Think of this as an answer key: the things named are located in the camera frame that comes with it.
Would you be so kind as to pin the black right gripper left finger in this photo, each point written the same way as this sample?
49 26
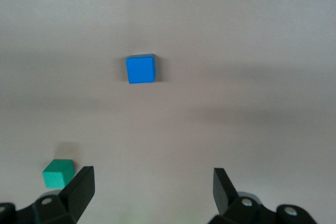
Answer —
78 195

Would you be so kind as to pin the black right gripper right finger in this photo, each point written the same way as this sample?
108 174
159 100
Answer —
225 195

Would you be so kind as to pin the blue cube block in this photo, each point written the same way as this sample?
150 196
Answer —
140 69

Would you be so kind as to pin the green cube block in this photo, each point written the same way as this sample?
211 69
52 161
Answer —
57 175

